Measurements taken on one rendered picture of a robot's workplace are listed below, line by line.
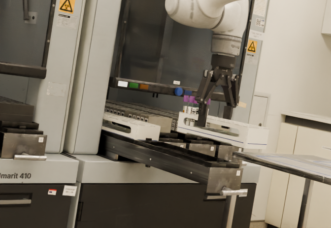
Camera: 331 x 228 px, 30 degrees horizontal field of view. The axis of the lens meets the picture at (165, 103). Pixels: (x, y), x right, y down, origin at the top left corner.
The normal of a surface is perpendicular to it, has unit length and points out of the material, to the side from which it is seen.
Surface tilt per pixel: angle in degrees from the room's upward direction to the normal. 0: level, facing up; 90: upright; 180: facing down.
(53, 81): 90
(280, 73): 90
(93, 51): 90
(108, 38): 90
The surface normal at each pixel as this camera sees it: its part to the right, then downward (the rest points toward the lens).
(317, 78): 0.66, 0.15
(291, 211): -0.75, -0.08
